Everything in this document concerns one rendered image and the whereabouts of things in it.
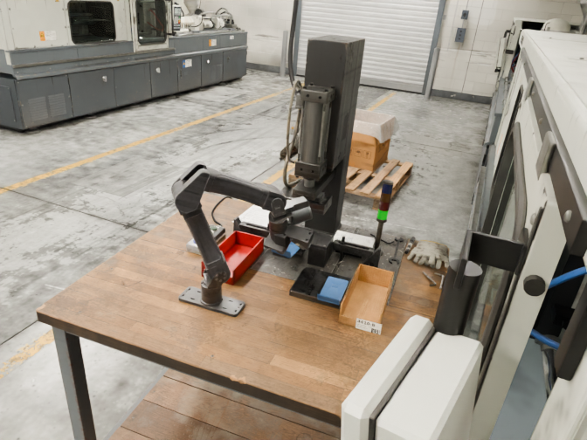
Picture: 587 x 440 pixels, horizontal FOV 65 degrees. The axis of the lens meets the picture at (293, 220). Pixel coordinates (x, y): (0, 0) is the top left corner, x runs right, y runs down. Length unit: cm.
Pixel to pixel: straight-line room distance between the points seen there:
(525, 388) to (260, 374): 64
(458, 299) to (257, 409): 163
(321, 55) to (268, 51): 1030
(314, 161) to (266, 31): 1036
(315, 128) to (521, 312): 104
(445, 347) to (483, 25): 1018
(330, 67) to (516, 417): 108
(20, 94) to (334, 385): 558
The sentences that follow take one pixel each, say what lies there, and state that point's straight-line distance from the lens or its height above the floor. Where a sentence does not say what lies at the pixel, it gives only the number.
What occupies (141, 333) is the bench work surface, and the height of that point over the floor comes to 90.
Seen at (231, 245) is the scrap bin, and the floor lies 91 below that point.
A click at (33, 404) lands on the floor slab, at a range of 255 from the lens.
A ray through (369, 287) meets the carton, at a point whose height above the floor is 91.
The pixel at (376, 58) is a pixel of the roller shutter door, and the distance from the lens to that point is 1086.
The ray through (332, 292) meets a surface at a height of 92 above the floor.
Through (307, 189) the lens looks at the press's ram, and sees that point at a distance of 155.
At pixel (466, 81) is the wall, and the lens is 1068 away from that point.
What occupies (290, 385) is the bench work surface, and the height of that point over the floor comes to 90.
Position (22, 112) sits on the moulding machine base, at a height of 29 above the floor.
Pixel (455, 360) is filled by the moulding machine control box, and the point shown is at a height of 146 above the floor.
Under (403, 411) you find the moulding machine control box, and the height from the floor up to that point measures 146.
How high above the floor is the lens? 177
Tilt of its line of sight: 26 degrees down
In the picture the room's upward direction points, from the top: 5 degrees clockwise
